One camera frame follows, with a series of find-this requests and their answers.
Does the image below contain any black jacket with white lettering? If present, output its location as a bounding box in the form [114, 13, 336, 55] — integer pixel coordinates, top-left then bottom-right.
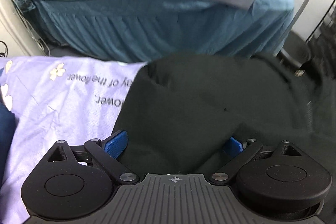
[114, 54, 335, 175]

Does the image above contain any lavender flower-print bed sheet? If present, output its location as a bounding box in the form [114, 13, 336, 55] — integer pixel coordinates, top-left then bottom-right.
[1, 56, 141, 223]

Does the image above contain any navy blue folded garment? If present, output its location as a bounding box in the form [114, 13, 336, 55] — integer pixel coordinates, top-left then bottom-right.
[0, 103, 16, 182]

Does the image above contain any teal bed skirt cover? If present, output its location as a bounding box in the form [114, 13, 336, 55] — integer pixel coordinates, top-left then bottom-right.
[31, 0, 294, 63]

